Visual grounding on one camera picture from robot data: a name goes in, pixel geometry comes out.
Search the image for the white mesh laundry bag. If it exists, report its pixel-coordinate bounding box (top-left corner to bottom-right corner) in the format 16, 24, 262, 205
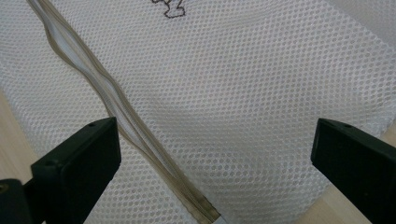
0, 0, 396, 224

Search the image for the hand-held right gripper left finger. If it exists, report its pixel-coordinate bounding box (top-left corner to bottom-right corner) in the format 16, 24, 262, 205
30, 116, 122, 224

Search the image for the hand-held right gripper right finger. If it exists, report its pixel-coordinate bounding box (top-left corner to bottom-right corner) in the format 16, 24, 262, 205
310, 118, 396, 224

